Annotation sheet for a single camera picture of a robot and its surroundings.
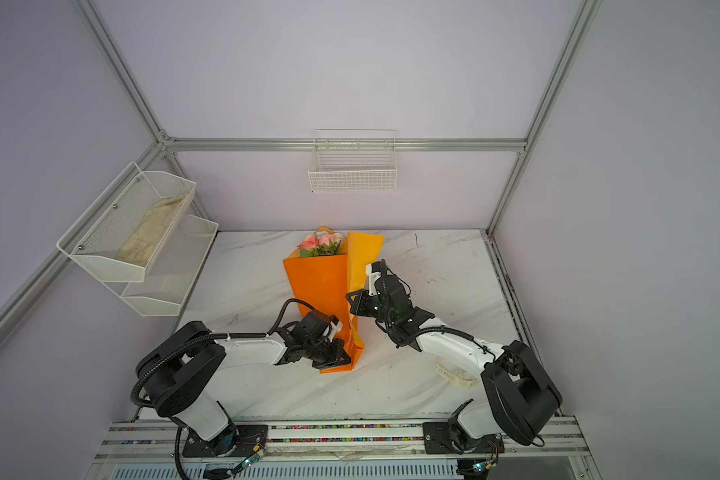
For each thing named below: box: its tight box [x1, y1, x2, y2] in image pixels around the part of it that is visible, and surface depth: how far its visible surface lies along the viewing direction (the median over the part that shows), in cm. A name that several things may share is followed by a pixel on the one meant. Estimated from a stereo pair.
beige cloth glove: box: [117, 194, 186, 267], surface depth 80 cm
